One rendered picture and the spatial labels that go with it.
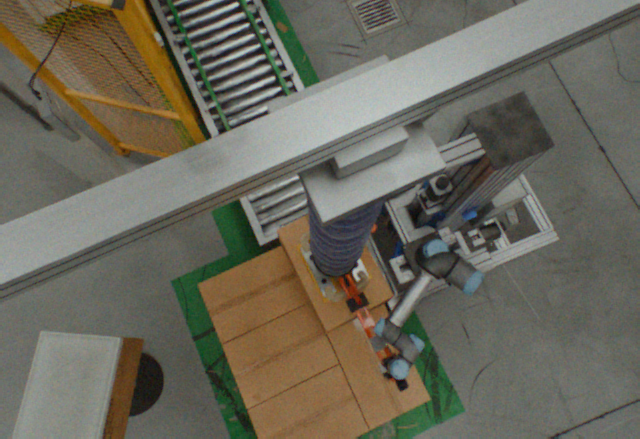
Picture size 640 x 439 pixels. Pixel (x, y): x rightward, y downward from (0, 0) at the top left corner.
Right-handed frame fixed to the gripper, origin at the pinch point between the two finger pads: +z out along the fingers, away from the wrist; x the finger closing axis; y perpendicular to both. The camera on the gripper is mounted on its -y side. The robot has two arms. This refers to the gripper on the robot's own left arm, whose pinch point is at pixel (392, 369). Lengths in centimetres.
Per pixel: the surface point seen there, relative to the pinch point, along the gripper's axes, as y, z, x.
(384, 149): 57, -173, -5
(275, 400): 8, 65, 64
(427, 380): -30, 120, -27
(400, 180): 52, -166, -7
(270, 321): 50, 68, 49
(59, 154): 168, -9, 102
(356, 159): 58, -174, 1
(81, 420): 47, 17, 147
